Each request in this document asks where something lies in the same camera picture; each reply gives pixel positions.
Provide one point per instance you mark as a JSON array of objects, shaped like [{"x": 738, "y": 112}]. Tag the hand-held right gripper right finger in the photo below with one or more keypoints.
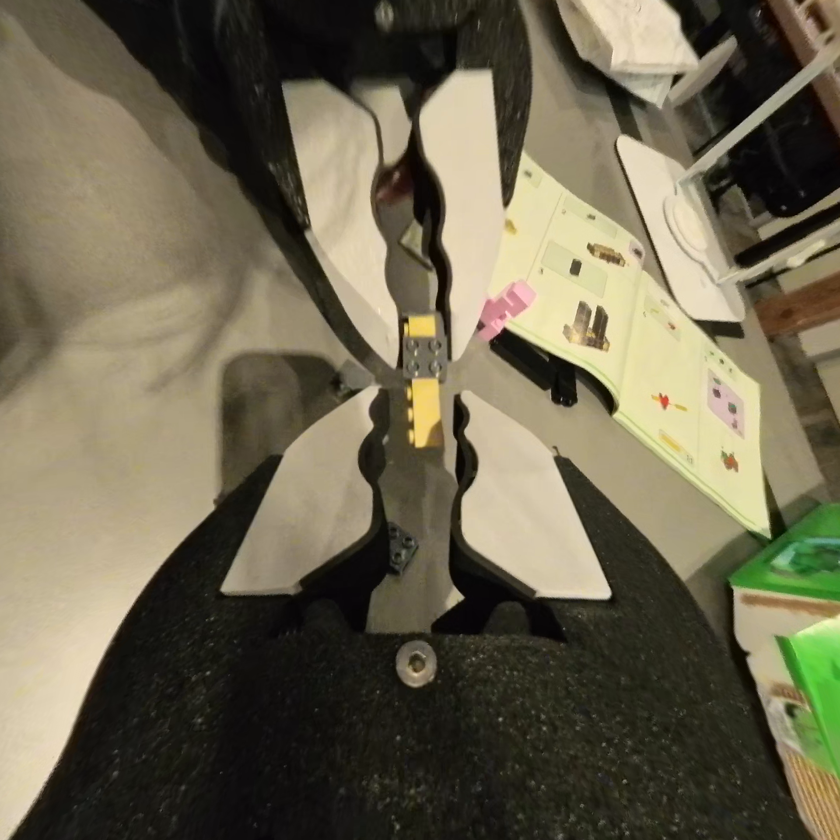
[{"x": 525, "y": 525}]

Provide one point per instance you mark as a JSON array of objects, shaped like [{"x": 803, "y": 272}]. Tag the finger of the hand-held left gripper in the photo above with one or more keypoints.
[
  {"x": 328, "y": 197},
  {"x": 463, "y": 197}
]

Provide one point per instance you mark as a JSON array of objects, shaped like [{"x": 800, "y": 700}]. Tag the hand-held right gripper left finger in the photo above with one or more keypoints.
[{"x": 295, "y": 525}]

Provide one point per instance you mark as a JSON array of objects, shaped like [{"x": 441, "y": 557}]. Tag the yellow toy brick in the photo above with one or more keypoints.
[{"x": 425, "y": 407}]

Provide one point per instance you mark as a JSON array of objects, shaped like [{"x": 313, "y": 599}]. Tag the grey square toy plate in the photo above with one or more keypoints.
[{"x": 425, "y": 358}]

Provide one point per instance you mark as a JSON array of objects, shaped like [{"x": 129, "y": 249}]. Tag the dark red small piece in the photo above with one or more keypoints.
[{"x": 396, "y": 180}]

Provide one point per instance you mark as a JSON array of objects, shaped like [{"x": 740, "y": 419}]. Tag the dark grey small toy plate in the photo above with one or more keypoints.
[{"x": 401, "y": 548}]

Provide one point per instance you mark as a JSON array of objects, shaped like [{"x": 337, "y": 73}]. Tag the pink toy brick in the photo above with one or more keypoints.
[{"x": 505, "y": 305}]

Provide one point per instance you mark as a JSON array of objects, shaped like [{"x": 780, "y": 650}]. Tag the black toy brick assembly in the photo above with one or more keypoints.
[{"x": 548, "y": 371}]

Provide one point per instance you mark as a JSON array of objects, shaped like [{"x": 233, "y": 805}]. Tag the white rounded board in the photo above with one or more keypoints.
[{"x": 663, "y": 216}]

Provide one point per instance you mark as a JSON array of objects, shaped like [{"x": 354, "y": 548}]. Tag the crumpled white paper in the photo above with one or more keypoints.
[{"x": 623, "y": 39}]

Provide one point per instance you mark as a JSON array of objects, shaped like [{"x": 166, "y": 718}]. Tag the open instruction booklet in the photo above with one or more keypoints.
[{"x": 656, "y": 341}]

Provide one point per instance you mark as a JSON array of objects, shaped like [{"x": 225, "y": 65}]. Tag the white lamp stand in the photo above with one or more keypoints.
[{"x": 695, "y": 223}]

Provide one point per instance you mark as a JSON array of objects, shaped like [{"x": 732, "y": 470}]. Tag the white cloth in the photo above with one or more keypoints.
[{"x": 98, "y": 328}]

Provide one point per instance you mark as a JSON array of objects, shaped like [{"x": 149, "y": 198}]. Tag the green cardboard box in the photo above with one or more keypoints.
[{"x": 781, "y": 577}]

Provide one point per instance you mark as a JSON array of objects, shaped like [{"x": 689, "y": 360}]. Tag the black flat bar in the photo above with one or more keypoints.
[{"x": 784, "y": 246}]

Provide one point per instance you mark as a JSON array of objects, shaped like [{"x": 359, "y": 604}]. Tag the green lego box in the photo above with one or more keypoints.
[{"x": 814, "y": 695}]

